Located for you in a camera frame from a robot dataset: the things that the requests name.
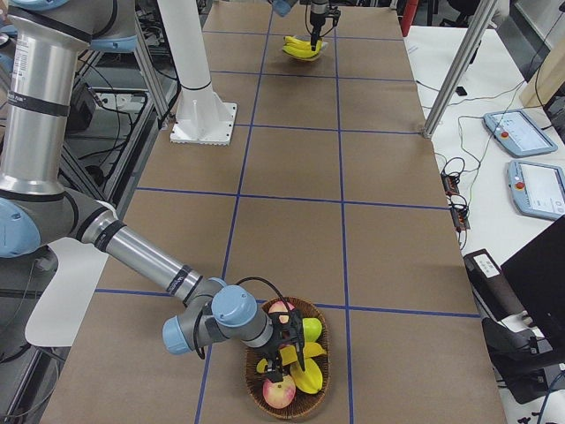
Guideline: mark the blue teach pendant near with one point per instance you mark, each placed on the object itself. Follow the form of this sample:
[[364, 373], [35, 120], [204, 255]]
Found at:
[[536, 189]]

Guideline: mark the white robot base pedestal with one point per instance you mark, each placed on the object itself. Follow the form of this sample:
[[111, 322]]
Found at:
[[201, 115]]

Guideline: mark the blue teach pendant far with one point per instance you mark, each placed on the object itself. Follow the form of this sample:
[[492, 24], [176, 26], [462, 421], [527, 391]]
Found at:
[[518, 134]]

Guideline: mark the blue teach pendant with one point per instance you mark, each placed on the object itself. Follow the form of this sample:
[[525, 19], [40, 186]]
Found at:
[[536, 189], [518, 134]]

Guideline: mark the small black box device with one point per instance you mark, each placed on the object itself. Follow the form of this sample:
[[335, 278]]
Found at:
[[461, 91]]

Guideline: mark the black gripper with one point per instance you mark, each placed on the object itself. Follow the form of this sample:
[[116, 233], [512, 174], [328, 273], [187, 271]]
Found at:
[[272, 347], [316, 18]]

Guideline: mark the aluminium frame post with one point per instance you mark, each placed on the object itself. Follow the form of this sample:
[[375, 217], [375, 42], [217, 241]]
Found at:
[[460, 63]]

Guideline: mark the white chair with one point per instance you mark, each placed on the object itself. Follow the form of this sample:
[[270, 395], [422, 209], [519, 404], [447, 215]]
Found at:
[[57, 316]]

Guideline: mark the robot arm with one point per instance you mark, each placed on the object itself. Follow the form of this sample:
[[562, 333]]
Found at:
[[36, 209], [283, 7]]

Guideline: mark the yellow star fruit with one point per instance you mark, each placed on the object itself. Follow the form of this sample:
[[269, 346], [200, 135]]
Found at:
[[310, 380]]

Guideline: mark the red peach apple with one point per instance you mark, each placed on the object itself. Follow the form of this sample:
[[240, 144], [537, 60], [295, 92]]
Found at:
[[279, 394], [280, 307]]

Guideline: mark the green apple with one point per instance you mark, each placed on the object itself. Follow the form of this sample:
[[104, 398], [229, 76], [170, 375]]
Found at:
[[312, 328]]

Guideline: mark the black box with label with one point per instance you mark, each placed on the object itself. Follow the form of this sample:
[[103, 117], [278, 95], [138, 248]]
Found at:
[[492, 286]]

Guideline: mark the black monitor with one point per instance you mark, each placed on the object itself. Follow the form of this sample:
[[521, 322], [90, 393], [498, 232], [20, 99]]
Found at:
[[536, 276]]

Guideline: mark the grey square plate orange rim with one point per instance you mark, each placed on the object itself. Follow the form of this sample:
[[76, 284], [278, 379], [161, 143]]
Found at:
[[321, 45]]

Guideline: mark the brown wicker fruit basket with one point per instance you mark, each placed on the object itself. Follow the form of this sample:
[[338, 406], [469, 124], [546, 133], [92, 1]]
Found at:
[[303, 403]]

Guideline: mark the yellow banana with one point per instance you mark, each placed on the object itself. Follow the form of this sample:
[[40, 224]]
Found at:
[[288, 355], [297, 42], [301, 52]]

